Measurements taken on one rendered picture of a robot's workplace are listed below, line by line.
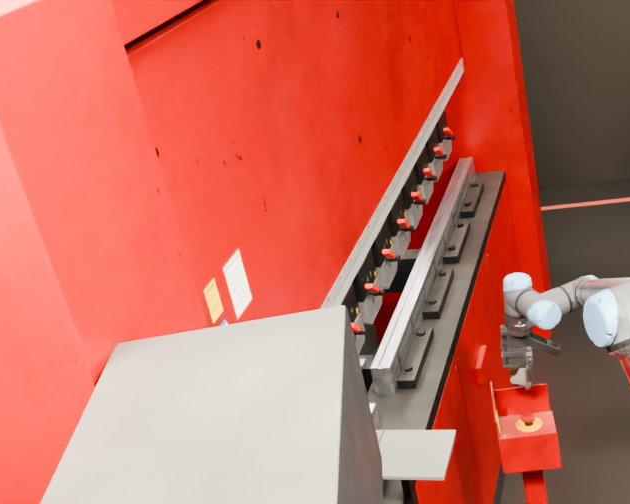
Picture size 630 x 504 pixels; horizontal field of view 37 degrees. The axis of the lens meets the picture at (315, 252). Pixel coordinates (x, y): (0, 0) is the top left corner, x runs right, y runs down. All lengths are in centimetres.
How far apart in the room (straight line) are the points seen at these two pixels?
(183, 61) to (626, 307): 110
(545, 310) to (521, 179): 182
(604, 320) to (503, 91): 213
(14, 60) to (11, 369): 32
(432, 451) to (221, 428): 154
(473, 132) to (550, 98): 194
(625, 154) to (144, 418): 553
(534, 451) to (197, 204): 142
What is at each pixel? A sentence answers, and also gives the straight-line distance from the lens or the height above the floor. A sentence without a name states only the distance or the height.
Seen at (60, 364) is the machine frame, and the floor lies 196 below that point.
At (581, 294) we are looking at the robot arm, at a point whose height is 117.
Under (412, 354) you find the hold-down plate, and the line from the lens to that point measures 290.
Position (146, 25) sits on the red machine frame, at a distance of 154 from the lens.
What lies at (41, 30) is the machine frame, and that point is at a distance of 96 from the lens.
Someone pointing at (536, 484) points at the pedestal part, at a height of 56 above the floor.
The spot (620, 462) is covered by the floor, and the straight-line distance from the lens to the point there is 385.
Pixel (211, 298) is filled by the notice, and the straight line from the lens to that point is 167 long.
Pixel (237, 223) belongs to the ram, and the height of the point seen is 176.
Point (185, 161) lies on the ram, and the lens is 163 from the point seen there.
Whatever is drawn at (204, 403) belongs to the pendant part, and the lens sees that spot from 86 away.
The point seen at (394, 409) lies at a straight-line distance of 272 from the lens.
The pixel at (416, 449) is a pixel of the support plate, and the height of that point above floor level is 100.
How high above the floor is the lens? 239
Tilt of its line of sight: 23 degrees down
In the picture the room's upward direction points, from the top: 13 degrees counter-clockwise
